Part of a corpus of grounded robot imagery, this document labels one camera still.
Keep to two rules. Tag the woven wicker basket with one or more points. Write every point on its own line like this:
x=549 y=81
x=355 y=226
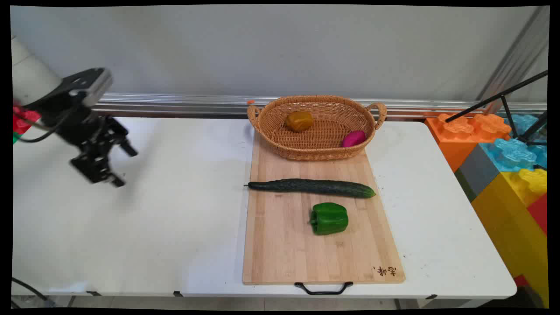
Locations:
x=317 y=138

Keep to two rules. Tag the bamboo cutting board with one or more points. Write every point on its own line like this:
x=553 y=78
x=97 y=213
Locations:
x=306 y=245

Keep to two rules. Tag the red giant building block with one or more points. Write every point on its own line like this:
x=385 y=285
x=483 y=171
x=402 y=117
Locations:
x=539 y=212

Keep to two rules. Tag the aluminium rail along wall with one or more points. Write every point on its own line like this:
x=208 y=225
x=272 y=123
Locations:
x=197 y=104

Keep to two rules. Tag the dark green cucumber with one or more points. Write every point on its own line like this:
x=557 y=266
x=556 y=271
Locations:
x=313 y=187

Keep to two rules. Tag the yellow giant building block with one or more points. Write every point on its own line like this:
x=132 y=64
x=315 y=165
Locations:
x=516 y=227

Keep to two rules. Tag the orange giant building block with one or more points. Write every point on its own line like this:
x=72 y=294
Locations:
x=459 y=135

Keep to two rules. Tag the blue giant building block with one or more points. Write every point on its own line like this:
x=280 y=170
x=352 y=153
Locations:
x=514 y=153

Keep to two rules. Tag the red block behind table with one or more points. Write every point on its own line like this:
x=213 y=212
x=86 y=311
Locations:
x=24 y=120

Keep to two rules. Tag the slanted aluminium post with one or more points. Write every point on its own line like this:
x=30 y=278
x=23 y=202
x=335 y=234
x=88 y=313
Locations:
x=516 y=57

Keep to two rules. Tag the black tripod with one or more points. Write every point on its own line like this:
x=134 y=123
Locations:
x=503 y=96

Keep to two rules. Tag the green bell pepper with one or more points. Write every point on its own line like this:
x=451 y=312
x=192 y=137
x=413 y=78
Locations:
x=329 y=218

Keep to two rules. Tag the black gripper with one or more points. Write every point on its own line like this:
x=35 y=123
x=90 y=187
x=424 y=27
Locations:
x=81 y=127

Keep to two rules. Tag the grey giant building block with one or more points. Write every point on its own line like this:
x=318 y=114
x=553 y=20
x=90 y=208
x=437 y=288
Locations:
x=477 y=175

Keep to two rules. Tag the magenta sweet potato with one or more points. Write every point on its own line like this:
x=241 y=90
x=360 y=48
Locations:
x=353 y=138

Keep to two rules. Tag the brown potato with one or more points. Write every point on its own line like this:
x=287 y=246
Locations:
x=299 y=121

